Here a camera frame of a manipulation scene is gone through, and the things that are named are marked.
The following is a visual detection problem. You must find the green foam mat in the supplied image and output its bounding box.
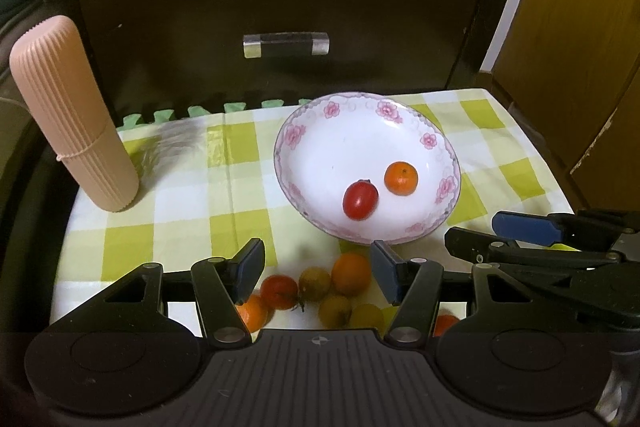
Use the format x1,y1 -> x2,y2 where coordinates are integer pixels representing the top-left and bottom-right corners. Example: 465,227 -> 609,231
117,98 -> 313,128

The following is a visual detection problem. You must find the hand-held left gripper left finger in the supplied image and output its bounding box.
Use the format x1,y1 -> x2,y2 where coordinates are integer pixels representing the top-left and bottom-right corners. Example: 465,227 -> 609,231
104,237 -> 266,350

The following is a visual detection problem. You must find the round red tomato with stem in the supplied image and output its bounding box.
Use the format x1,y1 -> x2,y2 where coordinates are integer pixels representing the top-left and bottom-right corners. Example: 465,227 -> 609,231
259,274 -> 306,312

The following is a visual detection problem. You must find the white floral bowl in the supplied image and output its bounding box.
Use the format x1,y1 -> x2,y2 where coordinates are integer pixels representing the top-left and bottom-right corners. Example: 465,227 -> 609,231
273,91 -> 462,246

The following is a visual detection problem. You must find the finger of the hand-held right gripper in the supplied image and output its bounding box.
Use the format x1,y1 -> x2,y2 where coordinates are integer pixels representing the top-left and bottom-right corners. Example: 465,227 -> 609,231
492,210 -> 640,249
444,227 -> 621,275

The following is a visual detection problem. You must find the brown wooden wardrobe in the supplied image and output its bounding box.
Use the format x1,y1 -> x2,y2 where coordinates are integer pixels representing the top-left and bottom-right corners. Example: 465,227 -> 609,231
492,0 -> 640,228

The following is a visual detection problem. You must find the pink ribbed plastic case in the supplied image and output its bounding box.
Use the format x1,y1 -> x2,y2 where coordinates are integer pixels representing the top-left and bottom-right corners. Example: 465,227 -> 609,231
9,15 -> 139,213

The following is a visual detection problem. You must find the metal cabinet handle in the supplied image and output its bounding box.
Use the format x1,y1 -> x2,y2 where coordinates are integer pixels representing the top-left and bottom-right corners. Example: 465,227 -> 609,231
242,32 -> 331,59

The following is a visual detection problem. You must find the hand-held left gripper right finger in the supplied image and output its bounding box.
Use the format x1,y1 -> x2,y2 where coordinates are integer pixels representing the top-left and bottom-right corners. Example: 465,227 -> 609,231
370,240 -> 534,351

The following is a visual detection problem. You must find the small orange kumquat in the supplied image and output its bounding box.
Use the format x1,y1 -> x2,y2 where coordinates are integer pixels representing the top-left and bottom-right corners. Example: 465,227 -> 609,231
235,293 -> 269,334
383,161 -> 419,197
331,253 -> 372,298
433,314 -> 461,338

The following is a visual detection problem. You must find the oval red cherry tomato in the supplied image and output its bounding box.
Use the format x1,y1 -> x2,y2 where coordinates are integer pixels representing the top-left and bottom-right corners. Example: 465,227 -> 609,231
342,179 -> 379,222

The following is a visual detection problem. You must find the green checkered tablecloth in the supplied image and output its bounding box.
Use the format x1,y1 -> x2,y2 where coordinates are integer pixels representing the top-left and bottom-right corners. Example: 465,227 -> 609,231
50,87 -> 582,344

